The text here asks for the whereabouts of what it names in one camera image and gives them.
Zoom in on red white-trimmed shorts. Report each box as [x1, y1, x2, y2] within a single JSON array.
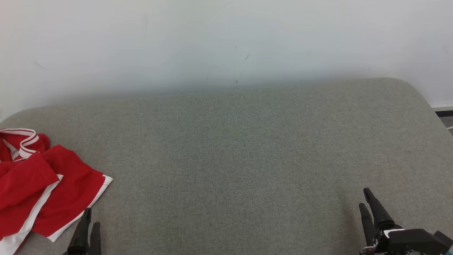
[[0, 143, 113, 255]]

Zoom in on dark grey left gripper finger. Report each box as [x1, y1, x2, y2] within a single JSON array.
[[90, 222, 101, 255], [67, 208, 92, 255]]

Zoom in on red white basketball jersey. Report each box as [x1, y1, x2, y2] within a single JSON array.
[[0, 128, 51, 162]]

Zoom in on grey fabric sofa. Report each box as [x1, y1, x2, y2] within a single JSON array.
[[0, 77, 453, 255]]

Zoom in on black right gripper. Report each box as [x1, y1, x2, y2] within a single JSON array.
[[359, 188, 402, 255]]

